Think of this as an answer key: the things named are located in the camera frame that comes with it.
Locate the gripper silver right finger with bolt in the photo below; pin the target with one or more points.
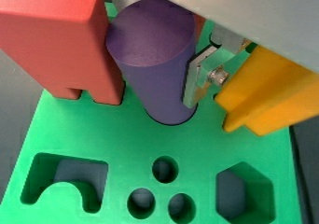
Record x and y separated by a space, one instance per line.
206 67

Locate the purple cylinder block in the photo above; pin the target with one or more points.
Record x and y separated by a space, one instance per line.
151 40

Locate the yellow star block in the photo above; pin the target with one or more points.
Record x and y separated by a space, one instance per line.
271 94

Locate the red arch block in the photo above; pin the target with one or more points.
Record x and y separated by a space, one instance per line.
55 38

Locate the green shape sorter base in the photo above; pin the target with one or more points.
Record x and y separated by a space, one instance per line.
99 164

